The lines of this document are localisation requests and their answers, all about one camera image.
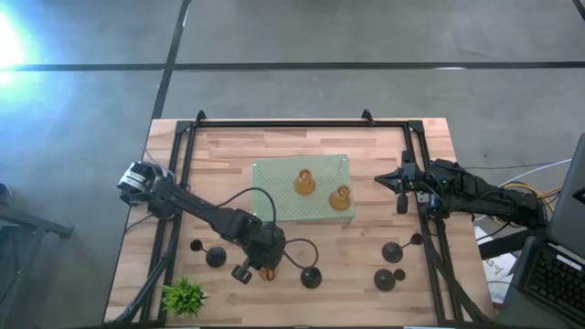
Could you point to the small green artificial plant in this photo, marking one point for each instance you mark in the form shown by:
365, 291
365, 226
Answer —
183, 298

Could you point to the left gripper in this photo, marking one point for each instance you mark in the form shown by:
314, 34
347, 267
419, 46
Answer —
267, 249

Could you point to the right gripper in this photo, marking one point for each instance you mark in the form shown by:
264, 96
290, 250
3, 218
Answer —
413, 179

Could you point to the amber glass candle holder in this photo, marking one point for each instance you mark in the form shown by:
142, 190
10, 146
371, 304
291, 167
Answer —
267, 275
305, 185
340, 201

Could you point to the white paper sheet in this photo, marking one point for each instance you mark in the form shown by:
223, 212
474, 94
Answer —
500, 269

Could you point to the black metal stand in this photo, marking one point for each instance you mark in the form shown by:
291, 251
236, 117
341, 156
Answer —
32, 221

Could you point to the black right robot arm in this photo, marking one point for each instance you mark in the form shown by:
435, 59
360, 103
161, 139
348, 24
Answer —
484, 196

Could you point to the black metal bar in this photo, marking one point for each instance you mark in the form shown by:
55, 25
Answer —
507, 244

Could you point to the laptop keyboard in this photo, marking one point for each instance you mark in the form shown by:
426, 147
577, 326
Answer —
516, 310

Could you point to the tall black candlestick holder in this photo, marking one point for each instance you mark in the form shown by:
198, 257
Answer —
216, 257
392, 252

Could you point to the short black candlestick holder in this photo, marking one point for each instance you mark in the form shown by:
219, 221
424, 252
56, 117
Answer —
385, 280
311, 277

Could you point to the black aluminium frame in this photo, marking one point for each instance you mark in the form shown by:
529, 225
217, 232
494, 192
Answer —
292, 123

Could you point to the silver frame bracket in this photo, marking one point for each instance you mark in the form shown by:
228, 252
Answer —
422, 198

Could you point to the green perforated metal shelf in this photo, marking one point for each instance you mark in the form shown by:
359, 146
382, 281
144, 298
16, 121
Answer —
274, 196

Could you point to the grey laptop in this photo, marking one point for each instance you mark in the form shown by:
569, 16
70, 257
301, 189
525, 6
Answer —
566, 215

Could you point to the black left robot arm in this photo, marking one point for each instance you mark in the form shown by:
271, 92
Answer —
201, 212

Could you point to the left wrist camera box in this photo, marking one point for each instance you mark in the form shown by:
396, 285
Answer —
241, 274

